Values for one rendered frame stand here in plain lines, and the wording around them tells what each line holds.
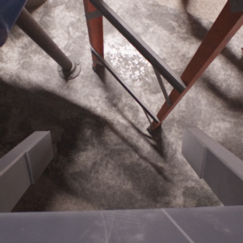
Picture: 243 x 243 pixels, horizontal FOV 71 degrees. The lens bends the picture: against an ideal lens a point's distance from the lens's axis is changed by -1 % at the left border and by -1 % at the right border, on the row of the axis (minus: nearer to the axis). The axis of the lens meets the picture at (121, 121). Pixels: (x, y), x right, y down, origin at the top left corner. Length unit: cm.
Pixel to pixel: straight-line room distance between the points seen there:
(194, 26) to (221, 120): 53
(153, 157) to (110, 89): 42
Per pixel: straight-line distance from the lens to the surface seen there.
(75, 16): 122
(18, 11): 49
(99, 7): 58
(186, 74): 42
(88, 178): 96
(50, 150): 17
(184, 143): 17
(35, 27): 76
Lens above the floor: 91
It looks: 81 degrees down
